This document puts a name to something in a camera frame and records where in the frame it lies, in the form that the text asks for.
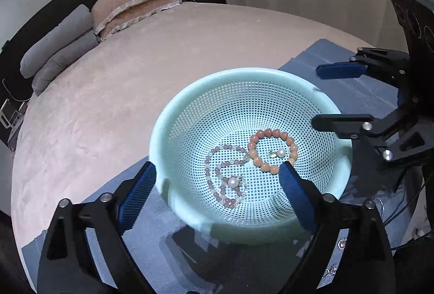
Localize pearl flower ring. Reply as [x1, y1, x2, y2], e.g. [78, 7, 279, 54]
[225, 175, 245, 190]

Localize blue grey cloth mat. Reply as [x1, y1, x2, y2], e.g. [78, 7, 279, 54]
[21, 39, 416, 294]

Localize grey pillow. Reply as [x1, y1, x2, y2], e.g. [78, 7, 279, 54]
[32, 30, 100, 96]
[20, 4, 94, 79]

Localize black headboard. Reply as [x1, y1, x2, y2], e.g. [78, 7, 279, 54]
[0, 0, 208, 101]

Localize bed with pink cover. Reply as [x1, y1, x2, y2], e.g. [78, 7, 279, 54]
[9, 2, 375, 240]

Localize orange bead bracelet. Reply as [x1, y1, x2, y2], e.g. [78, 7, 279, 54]
[247, 129, 299, 174]

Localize mint green plastic basket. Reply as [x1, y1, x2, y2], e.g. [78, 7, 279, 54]
[149, 67, 353, 244]

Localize thin silver ring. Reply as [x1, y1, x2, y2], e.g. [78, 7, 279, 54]
[364, 198, 384, 214]

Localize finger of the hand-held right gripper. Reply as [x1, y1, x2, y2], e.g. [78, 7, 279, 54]
[311, 103, 434, 168]
[316, 47, 412, 94]

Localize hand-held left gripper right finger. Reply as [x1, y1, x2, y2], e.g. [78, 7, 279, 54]
[278, 161, 397, 294]

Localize pink bead bracelet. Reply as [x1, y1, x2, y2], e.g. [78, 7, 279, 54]
[205, 144, 250, 208]

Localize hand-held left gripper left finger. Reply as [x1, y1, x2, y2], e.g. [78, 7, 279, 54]
[37, 161, 158, 294]

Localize black cable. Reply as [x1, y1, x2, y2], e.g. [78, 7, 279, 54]
[382, 167, 434, 251]

